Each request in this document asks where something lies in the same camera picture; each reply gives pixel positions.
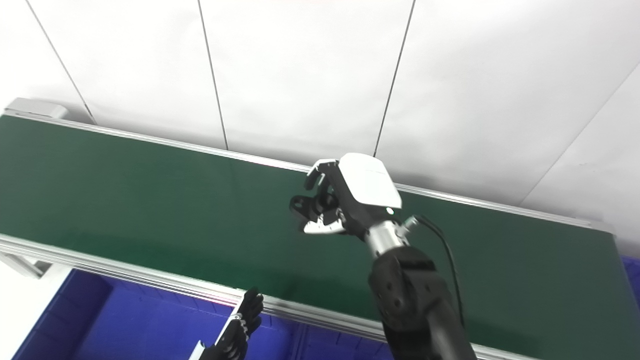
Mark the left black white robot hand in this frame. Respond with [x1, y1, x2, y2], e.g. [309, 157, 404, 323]
[189, 287, 265, 360]

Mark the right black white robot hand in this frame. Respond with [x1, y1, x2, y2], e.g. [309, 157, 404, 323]
[302, 152, 404, 240]

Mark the black flanged metal part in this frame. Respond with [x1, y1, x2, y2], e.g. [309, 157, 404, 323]
[289, 194, 326, 227]

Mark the blue plastic bin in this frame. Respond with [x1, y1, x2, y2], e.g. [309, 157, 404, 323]
[12, 268, 303, 360]
[295, 324, 398, 360]
[619, 254, 640, 312]

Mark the green conveyor belt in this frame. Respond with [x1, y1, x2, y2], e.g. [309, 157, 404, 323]
[0, 115, 640, 360]
[0, 112, 617, 360]

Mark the aluminium conveyor support leg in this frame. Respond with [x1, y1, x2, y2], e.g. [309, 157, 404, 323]
[0, 251, 54, 279]

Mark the grey conveyor end cap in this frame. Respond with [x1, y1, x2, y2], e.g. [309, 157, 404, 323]
[4, 97, 69, 120]

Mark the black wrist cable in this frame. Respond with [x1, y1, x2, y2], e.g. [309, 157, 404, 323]
[406, 214, 467, 328]

